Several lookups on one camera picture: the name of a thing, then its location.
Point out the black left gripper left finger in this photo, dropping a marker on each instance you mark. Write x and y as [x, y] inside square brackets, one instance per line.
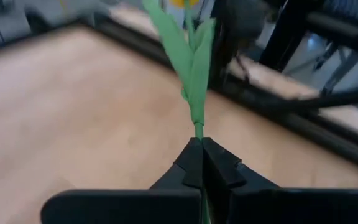
[120, 208]

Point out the yellow artificial tulip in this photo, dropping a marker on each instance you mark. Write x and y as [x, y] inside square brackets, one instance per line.
[197, 93]

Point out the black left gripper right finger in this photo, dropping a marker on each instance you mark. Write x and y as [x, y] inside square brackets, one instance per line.
[291, 208]

